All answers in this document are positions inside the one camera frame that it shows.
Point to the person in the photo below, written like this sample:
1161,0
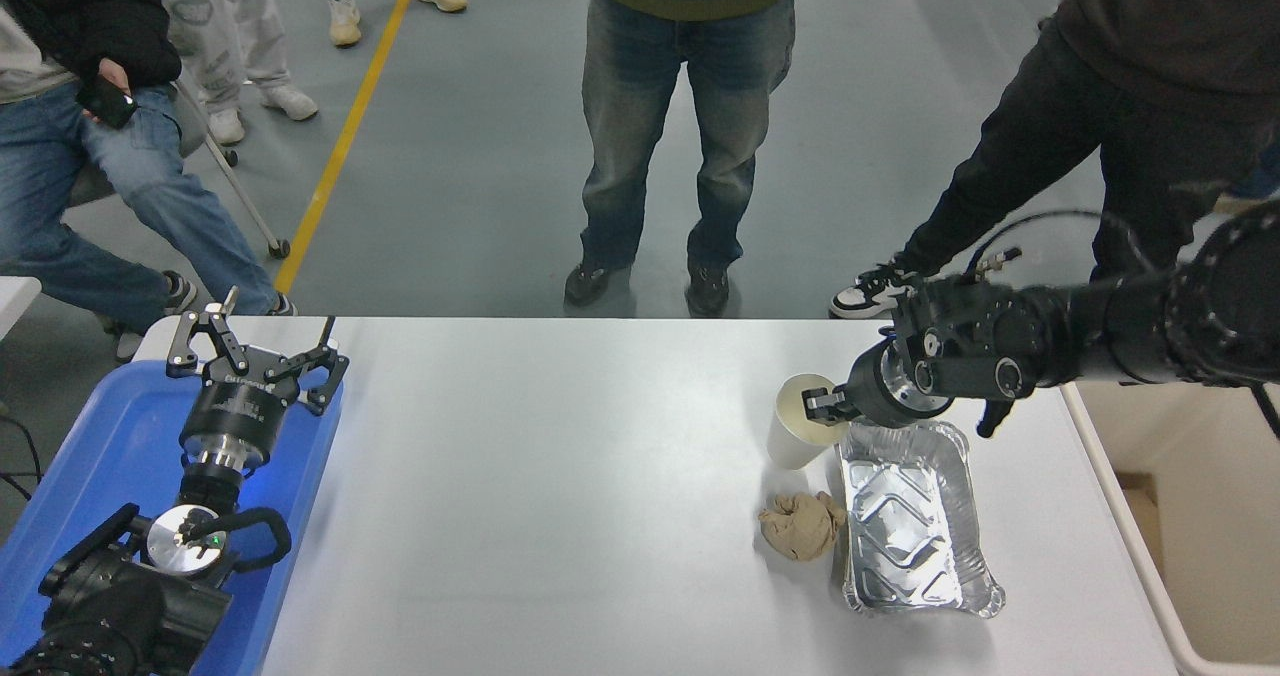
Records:
344,16
215,26
80,176
640,106
1120,106

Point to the person's hand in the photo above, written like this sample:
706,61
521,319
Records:
116,76

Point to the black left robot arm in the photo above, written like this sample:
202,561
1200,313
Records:
110,606

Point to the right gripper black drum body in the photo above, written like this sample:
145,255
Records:
872,386

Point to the crumpled tan paper ball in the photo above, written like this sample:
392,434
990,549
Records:
800,528

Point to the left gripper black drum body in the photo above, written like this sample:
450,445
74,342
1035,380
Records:
238,409

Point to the grey wheeled chair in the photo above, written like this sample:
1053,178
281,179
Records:
240,196

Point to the blue plastic tray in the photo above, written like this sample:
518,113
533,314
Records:
110,426

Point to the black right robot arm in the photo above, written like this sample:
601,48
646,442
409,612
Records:
1040,346

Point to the white paper cup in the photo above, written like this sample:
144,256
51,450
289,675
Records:
790,441

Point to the white table corner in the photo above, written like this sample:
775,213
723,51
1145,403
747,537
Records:
15,299

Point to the silver foil tray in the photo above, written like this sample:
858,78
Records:
905,521

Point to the large pale plastic bin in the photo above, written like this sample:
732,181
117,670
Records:
1220,536

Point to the black phone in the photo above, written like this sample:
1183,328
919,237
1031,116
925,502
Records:
105,106

